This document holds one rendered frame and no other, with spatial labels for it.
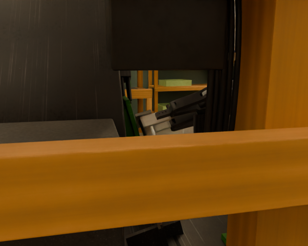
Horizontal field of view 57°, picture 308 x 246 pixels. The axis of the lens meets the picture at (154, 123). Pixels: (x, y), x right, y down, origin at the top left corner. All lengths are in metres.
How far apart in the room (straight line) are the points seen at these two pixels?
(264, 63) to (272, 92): 0.04
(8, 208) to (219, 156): 0.22
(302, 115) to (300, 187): 0.10
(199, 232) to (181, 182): 0.54
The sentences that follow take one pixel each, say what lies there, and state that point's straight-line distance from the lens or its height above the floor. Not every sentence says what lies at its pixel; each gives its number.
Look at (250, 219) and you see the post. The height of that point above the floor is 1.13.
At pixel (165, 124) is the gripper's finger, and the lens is 0.71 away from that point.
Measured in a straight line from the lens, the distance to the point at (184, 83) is 6.19.
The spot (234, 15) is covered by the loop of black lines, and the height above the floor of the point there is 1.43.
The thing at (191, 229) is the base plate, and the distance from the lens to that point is 0.86.
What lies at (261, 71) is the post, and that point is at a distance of 0.41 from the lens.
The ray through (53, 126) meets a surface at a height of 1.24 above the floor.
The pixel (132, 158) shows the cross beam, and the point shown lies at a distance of 0.30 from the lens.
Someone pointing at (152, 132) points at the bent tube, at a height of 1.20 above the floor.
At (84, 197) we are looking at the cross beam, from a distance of 0.31.
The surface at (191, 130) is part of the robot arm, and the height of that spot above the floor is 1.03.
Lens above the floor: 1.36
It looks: 12 degrees down
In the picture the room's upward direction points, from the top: straight up
